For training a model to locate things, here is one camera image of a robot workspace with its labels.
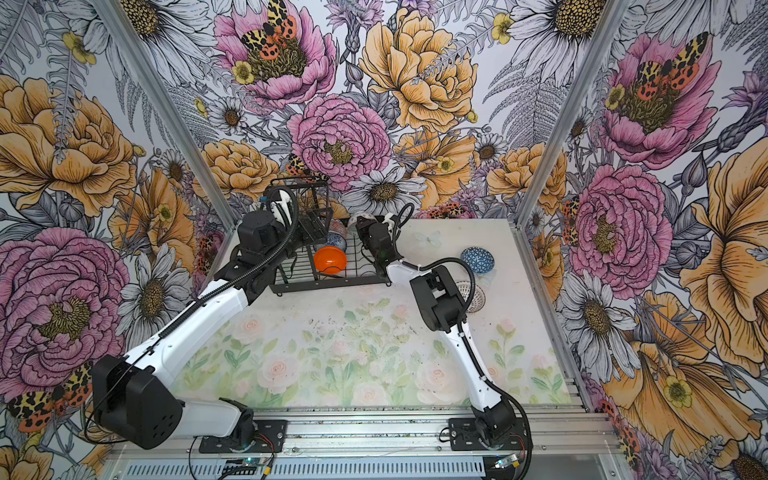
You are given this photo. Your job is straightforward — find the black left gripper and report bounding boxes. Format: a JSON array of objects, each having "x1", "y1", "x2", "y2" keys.
[{"x1": 265, "y1": 208, "x2": 334, "y2": 268}]

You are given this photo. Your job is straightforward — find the red patterned ceramic bowl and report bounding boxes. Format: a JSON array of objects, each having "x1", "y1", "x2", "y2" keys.
[{"x1": 329, "y1": 218, "x2": 348, "y2": 237}]

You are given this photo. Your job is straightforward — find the blue floral ceramic bowl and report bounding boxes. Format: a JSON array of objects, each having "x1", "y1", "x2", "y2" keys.
[{"x1": 326, "y1": 231, "x2": 347, "y2": 252}]

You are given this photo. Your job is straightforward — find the orange plastic bowl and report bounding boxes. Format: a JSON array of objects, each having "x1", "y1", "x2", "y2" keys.
[{"x1": 313, "y1": 245, "x2": 348, "y2": 275}]

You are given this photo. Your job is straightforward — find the green patterned ceramic bowl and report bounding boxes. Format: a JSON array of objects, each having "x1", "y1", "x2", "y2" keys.
[{"x1": 348, "y1": 212, "x2": 375, "y2": 226}]

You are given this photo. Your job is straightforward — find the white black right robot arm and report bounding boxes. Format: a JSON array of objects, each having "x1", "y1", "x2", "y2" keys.
[{"x1": 354, "y1": 215, "x2": 533, "y2": 453}]

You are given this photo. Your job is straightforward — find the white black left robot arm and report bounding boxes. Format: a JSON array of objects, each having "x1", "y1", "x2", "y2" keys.
[{"x1": 87, "y1": 204, "x2": 333, "y2": 450}]

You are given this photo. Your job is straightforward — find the dark blue patterned bowl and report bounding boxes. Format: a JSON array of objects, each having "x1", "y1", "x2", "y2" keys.
[{"x1": 460, "y1": 246, "x2": 495, "y2": 275}]

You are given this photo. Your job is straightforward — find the white brown lattice bowl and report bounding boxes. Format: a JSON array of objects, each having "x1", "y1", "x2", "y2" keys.
[{"x1": 456, "y1": 280, "x2": 486, "y2": 313}]

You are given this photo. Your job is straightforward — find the green circuit board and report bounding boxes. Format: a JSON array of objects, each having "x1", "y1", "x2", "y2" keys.
[{"x1": 225, "y1": 457, "x2": 270, "y2": 469}]

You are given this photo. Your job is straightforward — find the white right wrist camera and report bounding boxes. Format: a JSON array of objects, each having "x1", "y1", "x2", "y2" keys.
[{"x1": 383, "y1": 213, "x2": 399, "y2": 235}]

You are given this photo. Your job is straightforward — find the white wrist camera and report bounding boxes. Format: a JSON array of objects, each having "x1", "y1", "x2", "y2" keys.
[
  {"x1": 266, "y1": 189, "x2": 293, "y2": 227},
  {"x1": 383, "y1": 213, "x2": 399, "y2": 235}
]

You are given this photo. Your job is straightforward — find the black wire dish rack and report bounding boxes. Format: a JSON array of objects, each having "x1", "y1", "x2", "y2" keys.
[{"x1": 265, "y1": 175, "x2": 390, "y2": 296}]

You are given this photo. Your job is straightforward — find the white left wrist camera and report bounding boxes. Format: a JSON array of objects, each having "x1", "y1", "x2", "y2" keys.
[{"x1": 266, "y1": 189, "x2": 293, "y2": 227}]

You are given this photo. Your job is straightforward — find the left aluminium corner post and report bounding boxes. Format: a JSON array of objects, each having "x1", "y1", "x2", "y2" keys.
[{"x1": 94, "y1": 1, "x2": 237, "y2": 230}]

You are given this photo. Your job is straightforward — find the aluminium corner post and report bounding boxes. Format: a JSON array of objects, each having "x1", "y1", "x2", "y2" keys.
[
  {"x1": 94, "y1": 1, "x2": 237, "y2": 230},
  {"x1": 515, "y1": 0, "x2": 631, "y2": 230}
]

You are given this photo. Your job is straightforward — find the right aluminium corner post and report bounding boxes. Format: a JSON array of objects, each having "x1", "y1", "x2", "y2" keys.
[{"x1": 515, "y1": 0, "x2": 631, "y2": 230}]

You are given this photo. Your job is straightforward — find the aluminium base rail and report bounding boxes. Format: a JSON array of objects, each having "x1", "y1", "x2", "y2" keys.
[{"x1": 102, "y1": 408, "x2": 623, "y2": 479}]

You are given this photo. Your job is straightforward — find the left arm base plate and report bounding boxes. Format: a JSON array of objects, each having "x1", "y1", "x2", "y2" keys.
[{"x1": 198, "y1": 419, "x2": 288, "y2": 454}]

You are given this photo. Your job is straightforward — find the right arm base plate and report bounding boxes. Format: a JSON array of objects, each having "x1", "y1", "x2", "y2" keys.
[{"x1": 448, "y1": 418, "x2": 528, "y2": 452}]

